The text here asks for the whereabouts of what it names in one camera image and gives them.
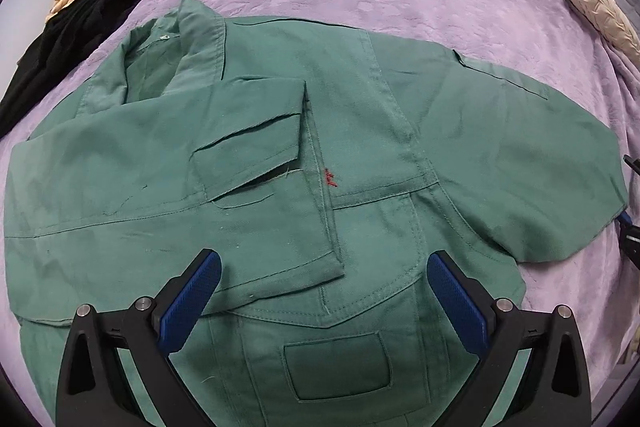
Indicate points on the black garment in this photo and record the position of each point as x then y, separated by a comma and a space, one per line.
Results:
65, 42

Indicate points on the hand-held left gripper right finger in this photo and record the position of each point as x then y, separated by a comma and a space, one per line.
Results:
457, 302

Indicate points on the green jacket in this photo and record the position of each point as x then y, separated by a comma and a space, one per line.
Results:
370, 117

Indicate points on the beige crinkled pillow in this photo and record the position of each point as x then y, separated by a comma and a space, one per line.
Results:
595, 2

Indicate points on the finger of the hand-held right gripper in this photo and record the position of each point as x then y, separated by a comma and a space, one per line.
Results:
631, 239
633, 164

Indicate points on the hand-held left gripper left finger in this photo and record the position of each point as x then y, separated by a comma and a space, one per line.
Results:
192, 302

